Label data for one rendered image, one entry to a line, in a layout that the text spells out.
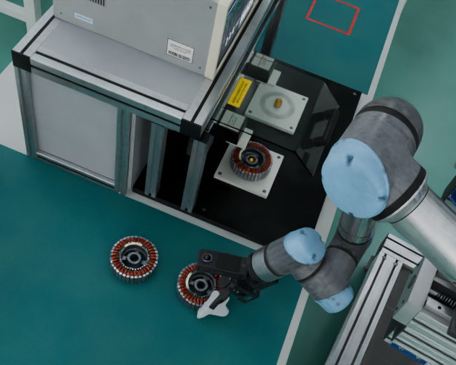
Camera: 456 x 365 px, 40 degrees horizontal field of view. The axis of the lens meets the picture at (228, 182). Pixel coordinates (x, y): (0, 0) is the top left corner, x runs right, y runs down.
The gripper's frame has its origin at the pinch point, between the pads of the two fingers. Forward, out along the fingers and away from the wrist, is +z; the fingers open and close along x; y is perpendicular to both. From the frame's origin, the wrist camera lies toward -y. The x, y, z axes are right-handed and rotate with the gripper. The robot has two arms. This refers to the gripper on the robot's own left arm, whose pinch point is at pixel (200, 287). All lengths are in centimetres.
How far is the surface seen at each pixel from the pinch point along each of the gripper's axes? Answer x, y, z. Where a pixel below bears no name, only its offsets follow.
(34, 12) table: 136, -49, 88
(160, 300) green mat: -4.8, -7.0, 4.8
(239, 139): 37.0, -3.8, -12.2
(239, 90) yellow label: 35.5, -15.9, -26.5
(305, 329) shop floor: 30, 76, 44
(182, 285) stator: -1.8, -5.1, -0.6
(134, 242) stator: 6.7, -16.6, 6.0
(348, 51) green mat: 95, 30, -17
